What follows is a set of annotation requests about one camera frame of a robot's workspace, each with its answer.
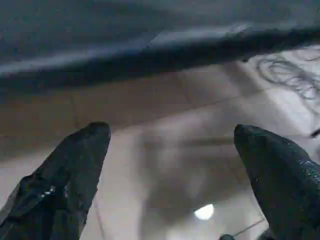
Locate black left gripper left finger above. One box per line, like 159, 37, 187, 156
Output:
0, 121, 112, 240

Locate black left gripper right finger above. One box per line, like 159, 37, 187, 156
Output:
233, 124, 320, 240

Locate black work mat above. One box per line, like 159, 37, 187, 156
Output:
0, 0, 320, 90

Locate tangled thin floor wires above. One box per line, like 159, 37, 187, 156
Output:
257, 46, 320, 101

